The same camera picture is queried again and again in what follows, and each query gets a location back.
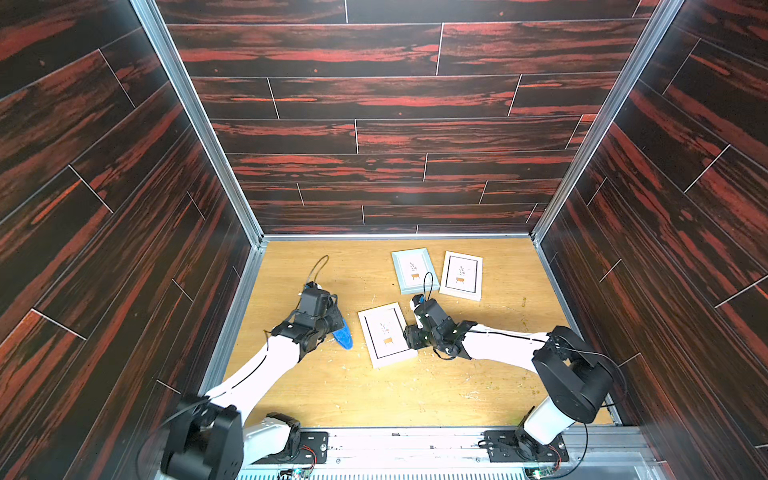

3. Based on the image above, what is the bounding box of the blue microfiber cloth black trim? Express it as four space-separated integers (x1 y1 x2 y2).
333 320 354 350

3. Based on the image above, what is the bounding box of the cream white picture frame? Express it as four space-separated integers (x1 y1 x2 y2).
358 302 418 369

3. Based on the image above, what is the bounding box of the light blue picture frame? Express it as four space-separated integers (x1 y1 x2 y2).
392 248 440 295

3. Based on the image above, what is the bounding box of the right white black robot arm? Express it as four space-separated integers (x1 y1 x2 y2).
404 315 617 450

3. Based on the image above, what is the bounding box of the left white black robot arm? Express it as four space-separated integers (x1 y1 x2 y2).
160 306 346 479

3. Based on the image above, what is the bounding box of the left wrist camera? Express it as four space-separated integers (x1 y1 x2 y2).
297 281 334 319

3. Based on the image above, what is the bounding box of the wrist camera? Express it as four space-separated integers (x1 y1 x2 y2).
297 281 334 319
410 294 448 329

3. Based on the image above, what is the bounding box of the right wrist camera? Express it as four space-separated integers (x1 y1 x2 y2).
410 294 448 329

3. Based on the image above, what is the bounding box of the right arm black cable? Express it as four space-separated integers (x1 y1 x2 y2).
422 271 628 478

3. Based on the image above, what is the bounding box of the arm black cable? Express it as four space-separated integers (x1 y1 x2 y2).
422 271 628 478
134 254 331 480

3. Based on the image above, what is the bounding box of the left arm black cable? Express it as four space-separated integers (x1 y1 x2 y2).
134 254 331 480

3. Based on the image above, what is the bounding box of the white picture frame black border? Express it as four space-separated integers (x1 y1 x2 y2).
440 251 483 301

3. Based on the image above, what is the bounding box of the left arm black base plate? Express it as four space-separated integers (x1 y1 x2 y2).
254 430 329 466

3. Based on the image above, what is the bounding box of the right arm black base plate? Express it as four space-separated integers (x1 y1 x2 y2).
478 429 569 463

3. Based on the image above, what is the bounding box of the aluminium front rail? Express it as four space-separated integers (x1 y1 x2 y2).
236 425 671 479

